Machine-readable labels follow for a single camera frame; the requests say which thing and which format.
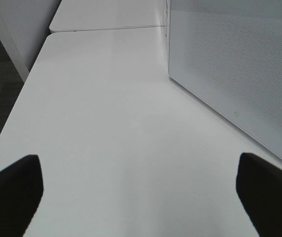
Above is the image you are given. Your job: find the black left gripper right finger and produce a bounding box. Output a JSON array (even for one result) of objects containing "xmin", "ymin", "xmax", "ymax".
[{"xmin": 236, "ymin": 153, "xmax": 282, "ymax": 237}]

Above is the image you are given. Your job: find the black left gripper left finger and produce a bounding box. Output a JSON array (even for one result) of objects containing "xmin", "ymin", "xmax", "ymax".
[{"xmin": 0, "ymin": 155, "xmax": 44, "ymax": 237}]

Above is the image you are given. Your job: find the white microwave door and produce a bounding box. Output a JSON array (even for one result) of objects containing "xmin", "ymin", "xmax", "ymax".
[{"xmin": 168, "ymin": 0, "xmax": 282, "ymax": 159}]

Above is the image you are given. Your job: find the white back table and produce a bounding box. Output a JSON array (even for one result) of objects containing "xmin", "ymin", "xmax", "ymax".
[{"xmin": 49, "ymin": 0, "xmax": 166, "ymax": 33}]

